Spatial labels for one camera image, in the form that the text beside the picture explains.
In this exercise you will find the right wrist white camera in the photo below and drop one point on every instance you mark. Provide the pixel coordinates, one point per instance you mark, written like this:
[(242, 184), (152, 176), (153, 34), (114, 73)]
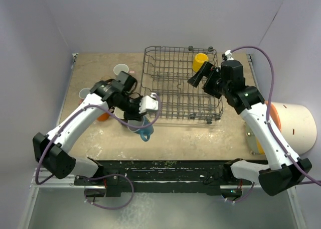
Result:
[(227, 56)]

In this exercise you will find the blue mug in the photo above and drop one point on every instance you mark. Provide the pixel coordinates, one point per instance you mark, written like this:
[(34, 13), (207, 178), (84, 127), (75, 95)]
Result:
[(141, 127)]

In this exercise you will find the small salmon pink cup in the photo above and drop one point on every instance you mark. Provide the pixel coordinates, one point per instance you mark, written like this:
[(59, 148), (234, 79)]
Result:
[(83, 93)]

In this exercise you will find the white cylinder with orange lid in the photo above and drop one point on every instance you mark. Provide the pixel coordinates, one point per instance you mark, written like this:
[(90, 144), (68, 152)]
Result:
[(296, 124)]

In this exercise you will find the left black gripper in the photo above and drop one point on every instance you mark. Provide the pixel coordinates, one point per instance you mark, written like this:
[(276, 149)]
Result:
[(136, 115)]

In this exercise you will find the pink faceted mug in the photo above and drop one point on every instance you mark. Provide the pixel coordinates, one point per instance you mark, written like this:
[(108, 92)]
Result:
[(122, 67)]

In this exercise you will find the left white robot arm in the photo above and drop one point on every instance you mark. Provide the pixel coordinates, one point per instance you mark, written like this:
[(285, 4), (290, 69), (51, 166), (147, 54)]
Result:
[(52, 149)]

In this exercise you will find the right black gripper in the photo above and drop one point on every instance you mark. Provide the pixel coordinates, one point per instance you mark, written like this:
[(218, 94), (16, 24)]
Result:
[(206, 70)]

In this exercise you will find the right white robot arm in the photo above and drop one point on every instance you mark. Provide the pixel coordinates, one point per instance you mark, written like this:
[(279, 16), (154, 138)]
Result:
[(285, 168)]

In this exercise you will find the yellow mug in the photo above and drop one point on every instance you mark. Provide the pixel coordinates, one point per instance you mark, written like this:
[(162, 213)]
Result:
[(198, 61)]

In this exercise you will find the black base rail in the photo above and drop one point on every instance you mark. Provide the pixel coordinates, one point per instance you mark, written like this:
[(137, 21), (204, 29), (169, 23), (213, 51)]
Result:
[(180, 176)]

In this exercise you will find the orange mug black handle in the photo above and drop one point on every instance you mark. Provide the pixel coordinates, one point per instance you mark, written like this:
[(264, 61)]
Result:
[(103, 117)]

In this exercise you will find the grey wire dish rack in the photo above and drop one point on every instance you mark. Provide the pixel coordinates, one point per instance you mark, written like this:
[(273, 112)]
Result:
[(166, 71)]

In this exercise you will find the aluminium frame rail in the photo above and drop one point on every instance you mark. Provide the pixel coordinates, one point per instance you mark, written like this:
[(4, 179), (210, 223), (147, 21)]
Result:
[(44, 175)]

